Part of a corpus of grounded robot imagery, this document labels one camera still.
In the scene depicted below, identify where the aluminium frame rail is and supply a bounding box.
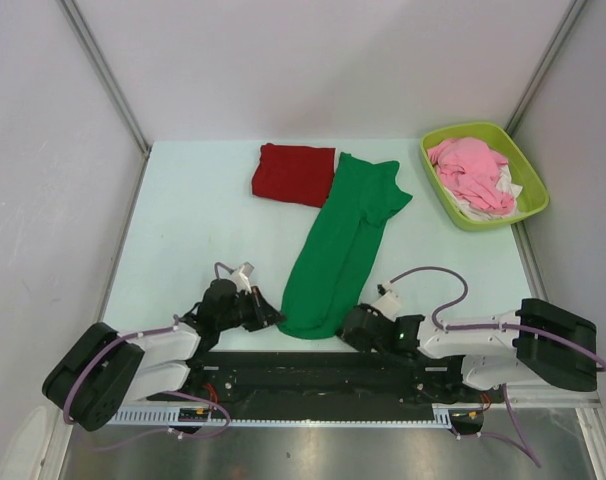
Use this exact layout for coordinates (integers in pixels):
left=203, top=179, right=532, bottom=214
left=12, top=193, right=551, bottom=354
left=41, top=386, right=606, bottom=479

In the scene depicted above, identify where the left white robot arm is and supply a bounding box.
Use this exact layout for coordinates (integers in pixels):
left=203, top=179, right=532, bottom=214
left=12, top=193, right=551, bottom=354
left=42, top=279, right=286, bottom=432

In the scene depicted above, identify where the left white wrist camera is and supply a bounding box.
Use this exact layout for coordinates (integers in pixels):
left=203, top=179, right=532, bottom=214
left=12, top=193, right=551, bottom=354
left=230, top=262, right=254, bottom=292

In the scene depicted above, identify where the right aluminium corner post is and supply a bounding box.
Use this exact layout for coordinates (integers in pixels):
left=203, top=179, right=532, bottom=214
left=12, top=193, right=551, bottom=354
left=504, top=0, right=591, bottom=137

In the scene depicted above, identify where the left aluminium corner post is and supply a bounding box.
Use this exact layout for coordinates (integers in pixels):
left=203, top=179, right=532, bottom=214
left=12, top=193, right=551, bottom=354
left=56, top=0, right=151, bottom=158

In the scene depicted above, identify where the pink t-shirt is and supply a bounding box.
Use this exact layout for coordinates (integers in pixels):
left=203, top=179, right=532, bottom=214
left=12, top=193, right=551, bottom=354
left=427, top=137, right=513, bottom=214

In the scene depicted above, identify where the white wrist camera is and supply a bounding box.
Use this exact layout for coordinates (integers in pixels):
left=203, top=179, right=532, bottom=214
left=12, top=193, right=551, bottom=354
left=372, top=282, right=402, bottom=320
left=230, top=262, right=254, bottom=292

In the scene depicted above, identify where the folded red t-shirt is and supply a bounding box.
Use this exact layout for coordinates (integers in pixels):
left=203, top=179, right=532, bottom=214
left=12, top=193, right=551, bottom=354
left=251, top=143, right=336, bottom=208

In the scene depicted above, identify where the slotted cable duct rail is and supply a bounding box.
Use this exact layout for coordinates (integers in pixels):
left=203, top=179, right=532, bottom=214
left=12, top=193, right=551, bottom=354
left=107, top=406, right=485, bottom=429

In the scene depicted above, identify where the green t-shirt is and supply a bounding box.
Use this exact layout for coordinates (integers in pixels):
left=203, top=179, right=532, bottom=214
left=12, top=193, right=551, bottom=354
left=278, top=153, right=412, bottom=340

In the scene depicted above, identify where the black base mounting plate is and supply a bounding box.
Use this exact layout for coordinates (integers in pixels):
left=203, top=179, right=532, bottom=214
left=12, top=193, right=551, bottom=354
left=180, top=352, right=504, bottom=420

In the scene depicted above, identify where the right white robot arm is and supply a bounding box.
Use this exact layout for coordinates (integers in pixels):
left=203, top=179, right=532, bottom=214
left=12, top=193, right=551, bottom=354
left=337, top=298, right=602, bottom=401

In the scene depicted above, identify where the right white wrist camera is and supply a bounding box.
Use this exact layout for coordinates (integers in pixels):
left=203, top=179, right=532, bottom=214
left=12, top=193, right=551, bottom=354
left=372, top=282, right=402, bottom=320

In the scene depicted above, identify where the aluminium corner post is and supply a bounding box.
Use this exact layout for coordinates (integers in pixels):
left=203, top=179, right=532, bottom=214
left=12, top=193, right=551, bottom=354
left=56, top=0, right=151, bottom=158
left=504, top=0, right=591, bottom=137

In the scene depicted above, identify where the white t-shirt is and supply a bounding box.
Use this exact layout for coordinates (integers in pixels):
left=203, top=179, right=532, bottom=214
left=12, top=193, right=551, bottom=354
left=450, top=165, right=523, bottom=222

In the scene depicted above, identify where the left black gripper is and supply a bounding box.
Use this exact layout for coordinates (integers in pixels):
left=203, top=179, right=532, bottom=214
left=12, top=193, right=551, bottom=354
left=216, top=285, right=286, bottom=331

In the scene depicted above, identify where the lime green plastic basket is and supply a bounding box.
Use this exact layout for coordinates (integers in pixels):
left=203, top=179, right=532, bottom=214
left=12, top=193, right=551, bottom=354
left=420, top=122, right=549, bottom=232

